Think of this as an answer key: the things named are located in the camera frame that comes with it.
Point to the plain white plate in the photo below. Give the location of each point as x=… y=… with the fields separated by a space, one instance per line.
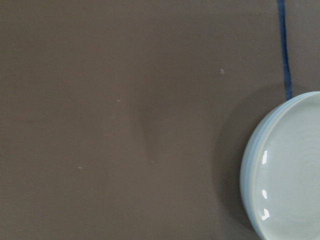
x=295 y=162

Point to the pale blue ringed plate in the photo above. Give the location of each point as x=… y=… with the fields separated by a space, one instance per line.
x=245 y=160

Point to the smooth blue plate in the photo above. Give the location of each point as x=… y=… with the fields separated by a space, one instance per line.
x=241 y=180

